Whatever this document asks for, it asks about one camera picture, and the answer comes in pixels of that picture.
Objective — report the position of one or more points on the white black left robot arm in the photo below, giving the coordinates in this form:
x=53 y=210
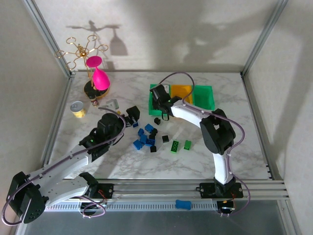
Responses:
x=61 y=165

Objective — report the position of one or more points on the black lego brick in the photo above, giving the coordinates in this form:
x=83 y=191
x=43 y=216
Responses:
x=165 y=138
x=153 y=148
x=156 y=120
x=154 y=131
x=152 y=137

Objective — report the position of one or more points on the aluminium table side rail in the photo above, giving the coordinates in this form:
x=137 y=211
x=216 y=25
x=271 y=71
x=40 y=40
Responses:
x=261 y=122
x=58 y=115

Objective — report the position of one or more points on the can with yellow label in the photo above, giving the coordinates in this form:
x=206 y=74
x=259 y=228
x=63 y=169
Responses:
x=78 y=111

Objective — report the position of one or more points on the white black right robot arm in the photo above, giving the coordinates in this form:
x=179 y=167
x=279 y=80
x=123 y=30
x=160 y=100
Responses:
x=190 y=113

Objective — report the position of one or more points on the yellow plastic bin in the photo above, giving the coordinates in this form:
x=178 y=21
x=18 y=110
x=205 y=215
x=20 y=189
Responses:
x=179 y=90

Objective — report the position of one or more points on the small green lego brick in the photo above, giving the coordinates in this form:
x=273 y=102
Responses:
x=187 y=144

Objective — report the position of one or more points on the green plastic bin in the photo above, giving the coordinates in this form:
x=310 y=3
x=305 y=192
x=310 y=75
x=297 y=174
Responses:
x=152 y=111
x=203 y=96

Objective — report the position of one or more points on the aluminium frame post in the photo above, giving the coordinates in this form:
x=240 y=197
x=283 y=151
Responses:
x=264 y=36
x=49 y=38

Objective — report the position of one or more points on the blue bone-shaped object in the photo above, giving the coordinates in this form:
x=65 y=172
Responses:
x=183 y=204

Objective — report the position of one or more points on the small dark bottle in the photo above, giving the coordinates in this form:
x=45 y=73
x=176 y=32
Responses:
x=94 y=101

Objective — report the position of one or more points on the black controller board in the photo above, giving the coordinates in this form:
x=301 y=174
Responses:
x=226 y=208
x=86 y=206

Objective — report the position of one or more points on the pink wine glass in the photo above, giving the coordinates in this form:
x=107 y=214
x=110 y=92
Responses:
x=100 y=78

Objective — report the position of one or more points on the large green lego brick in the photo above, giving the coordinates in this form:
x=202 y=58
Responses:
x=174 y=146

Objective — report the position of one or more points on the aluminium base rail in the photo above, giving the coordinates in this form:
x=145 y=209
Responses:
x=159 y=189

